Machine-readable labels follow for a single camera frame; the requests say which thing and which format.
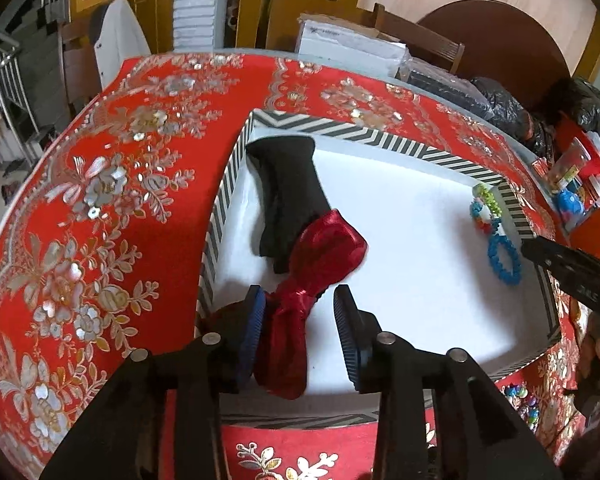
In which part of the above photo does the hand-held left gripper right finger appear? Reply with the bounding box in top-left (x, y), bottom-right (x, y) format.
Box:
top-left (332, 285), bottom-right (563, 480)

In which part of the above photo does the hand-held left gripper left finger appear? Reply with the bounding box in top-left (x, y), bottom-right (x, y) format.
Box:
top-left (40, 285), bottom-right (268, 480)

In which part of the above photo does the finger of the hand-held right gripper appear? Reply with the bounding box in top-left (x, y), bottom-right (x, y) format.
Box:
top-left (521, 236), bottom-right (600, 323)

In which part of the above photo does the striped white tray box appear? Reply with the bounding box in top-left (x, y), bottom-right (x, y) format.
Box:
top-left (195, 110), bottom-right (563, 428)

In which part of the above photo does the red shiny bow hair clip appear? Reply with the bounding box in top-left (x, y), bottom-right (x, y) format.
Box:
top-left (200, 209), bottom-right (368, 401)

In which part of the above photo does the orange ribbed plastic stool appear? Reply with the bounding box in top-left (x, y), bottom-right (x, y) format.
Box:
top-left (565, 194), bottom-right (600, 262)

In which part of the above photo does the blue plastic bag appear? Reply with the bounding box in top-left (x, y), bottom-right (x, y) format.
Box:
top-left (554, 187), bottom-right (590, 222)

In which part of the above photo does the clear labelled jar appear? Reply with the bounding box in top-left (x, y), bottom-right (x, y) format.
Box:
top-left (549, 138), bottom-right (590, 192)

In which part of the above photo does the black velvet hair accessory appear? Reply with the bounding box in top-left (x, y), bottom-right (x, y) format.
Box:
top-left (245, 135), bottom-right (337, 275)

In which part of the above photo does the black plastic bag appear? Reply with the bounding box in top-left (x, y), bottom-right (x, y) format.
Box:
top-left (544, 76), bottom-right (600, 128)
top-left (469, 76), bottom-right (556, 161)

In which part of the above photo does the red floral tablecloth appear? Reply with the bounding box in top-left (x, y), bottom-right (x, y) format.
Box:
top-left (0, 52), bottom-right (588, 480)

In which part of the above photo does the black plastic-wrapped package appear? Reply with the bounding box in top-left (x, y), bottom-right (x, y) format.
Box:
top-left (406, 67), bottom-right (492, 117)

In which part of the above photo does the round brown table top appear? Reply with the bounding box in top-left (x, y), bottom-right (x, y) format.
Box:
top-left (416, 0), bottom-right (572, 97)

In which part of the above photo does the wooden chair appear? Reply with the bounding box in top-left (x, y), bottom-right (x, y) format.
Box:
top-left (372, 4), bottom-right (466, 75)

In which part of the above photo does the white cardboard box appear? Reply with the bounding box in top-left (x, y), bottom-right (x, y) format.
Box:
top-left (296, 12), bottom-right (409, 80)

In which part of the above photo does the white rounded board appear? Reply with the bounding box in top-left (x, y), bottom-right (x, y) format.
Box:
top-left (89, 0), bottom-right (152, 95)

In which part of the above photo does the white corrugated panel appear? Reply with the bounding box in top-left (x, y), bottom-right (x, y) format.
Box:
top-left (172, 0), bottom-right (232, 54)

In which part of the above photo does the metal stair railing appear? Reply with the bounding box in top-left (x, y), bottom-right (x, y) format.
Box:
top-left (0, 0), bottom-right (73, 161)

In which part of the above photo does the light blue bead bracelet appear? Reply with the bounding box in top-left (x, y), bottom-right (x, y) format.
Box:
top-left (469, 201), bottom-right (502, 234)

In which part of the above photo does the green flower bead bracelet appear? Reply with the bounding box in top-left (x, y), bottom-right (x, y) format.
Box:
top-left (472, 183), bottom-right (502, 217)

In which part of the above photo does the multicolour bead bracelet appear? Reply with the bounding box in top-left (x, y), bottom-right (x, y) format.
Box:
top-left (502, 384), bottom-right (542, 433)

